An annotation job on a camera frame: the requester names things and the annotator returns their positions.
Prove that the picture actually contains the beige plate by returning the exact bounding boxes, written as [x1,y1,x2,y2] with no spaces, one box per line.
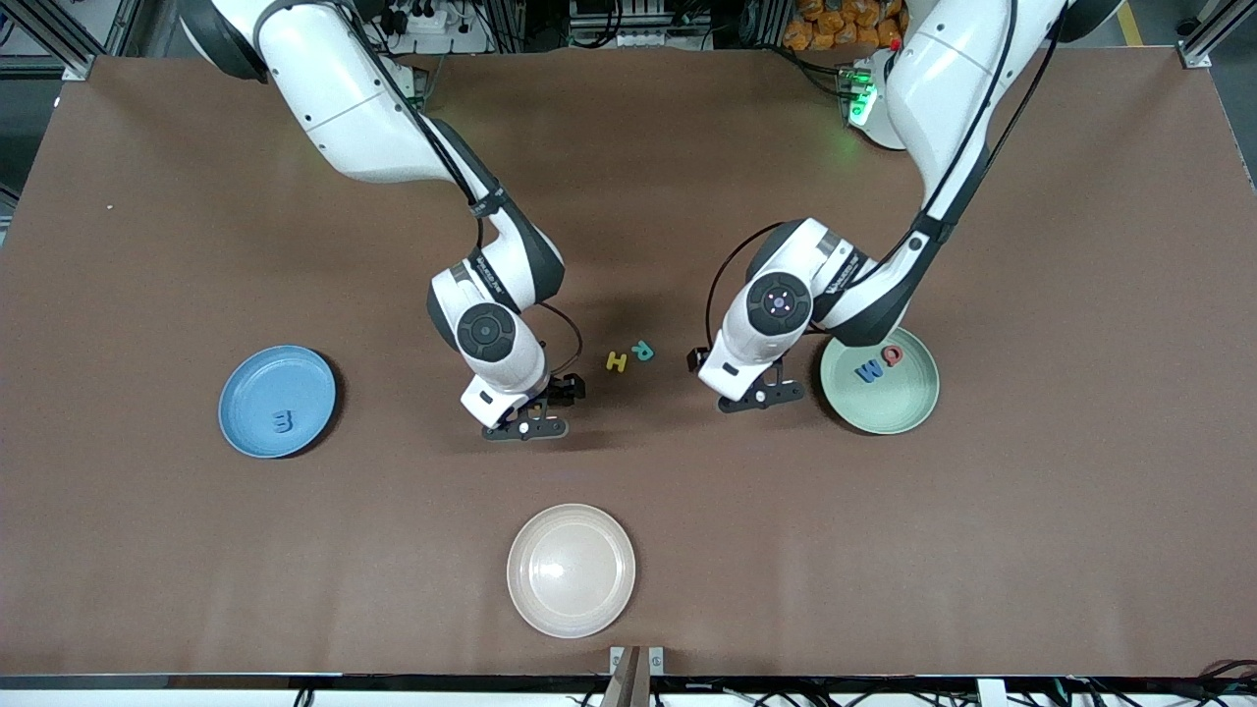
[507,504,637,639]

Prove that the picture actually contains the green plate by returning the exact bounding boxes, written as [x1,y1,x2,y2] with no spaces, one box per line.
[820,327,941,436]

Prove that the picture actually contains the blue plate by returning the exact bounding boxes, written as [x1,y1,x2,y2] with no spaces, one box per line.
[218,345,337,460]

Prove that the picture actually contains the grey equipment rack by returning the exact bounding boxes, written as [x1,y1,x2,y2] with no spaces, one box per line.
[570,0,713,50]

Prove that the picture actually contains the orange snack bags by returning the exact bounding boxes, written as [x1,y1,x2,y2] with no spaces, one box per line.
[784,0,904,52]

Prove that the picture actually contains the white power strip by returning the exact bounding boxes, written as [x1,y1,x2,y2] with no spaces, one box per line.
[378,0,492,55]

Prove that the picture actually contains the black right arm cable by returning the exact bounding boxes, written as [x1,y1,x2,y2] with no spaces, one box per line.
[334,0,584,380]

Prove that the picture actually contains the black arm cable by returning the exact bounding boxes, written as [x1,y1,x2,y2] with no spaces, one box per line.
[334,0,584,380]
[704,0,1066,353]

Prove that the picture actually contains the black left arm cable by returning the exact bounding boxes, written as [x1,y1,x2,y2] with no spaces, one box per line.
[704,0,1066,353]

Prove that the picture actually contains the metal table edge bracket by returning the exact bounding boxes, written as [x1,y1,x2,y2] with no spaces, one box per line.
[601,645,665,707]

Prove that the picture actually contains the aluminium frame profile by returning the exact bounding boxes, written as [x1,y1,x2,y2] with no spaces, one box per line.
[0,0,96,82]
[1181,0,1257,70]

